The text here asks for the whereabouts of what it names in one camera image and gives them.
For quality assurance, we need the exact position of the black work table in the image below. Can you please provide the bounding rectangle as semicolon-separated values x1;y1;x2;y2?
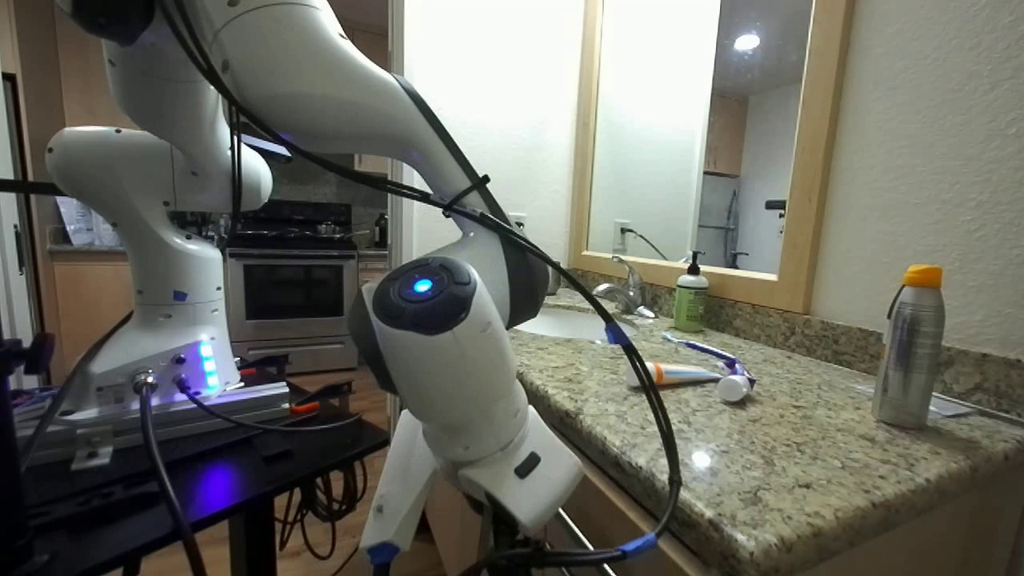
0;414;393;576

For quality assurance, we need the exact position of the green soap pump bottle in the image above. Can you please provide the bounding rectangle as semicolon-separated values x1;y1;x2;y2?
670;248;713;334

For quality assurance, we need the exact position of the white oval sink basin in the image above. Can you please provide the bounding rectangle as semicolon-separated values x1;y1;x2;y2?
509;302;626;346

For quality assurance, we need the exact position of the orange black clamp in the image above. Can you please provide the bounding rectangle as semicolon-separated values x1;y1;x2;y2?
236;351;358;421

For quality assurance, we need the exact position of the robot base plate with lights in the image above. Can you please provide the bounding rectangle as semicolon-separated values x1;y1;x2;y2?
16;329;296;457

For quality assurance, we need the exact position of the wood framed wall mirror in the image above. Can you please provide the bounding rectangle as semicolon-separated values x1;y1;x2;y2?
567;0;857;315

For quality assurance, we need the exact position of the black base power cable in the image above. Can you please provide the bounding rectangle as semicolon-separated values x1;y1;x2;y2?
130;367;211;576

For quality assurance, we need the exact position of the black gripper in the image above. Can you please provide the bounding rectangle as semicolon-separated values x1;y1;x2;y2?
474;488;567;576

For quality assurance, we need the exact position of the hanging black cable bundle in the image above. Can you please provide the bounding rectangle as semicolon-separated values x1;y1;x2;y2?
274;454;371;563

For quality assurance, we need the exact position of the brown wooden drawer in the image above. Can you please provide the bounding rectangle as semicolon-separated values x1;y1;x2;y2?
548;467;684;576

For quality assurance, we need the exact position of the long black robot cable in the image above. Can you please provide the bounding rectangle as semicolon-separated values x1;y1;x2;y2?
156;0;684;573

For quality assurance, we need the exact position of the silver spray bottle orange cap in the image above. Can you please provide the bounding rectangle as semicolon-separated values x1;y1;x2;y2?
870;262;951;431

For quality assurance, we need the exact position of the light wooden kitchen cabinet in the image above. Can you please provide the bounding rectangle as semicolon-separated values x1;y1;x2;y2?
46;246;141;377

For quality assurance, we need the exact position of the stainless steel oven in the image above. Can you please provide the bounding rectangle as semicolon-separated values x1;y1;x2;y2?
220;197;364;351

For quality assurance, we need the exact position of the black base data cable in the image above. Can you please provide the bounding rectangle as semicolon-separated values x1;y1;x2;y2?
169;375;364;438

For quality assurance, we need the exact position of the chrome sink faucet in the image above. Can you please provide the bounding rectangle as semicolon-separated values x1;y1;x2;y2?
589;254;664;326

